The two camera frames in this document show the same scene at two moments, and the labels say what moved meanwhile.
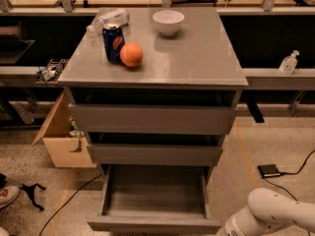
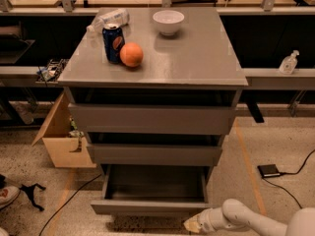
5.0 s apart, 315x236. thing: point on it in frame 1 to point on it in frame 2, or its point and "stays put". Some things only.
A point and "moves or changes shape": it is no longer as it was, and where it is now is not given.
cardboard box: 60,143 stays put
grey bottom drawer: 150,199 moves or changes shape
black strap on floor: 30,190 stays put
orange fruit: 131,54 stays put
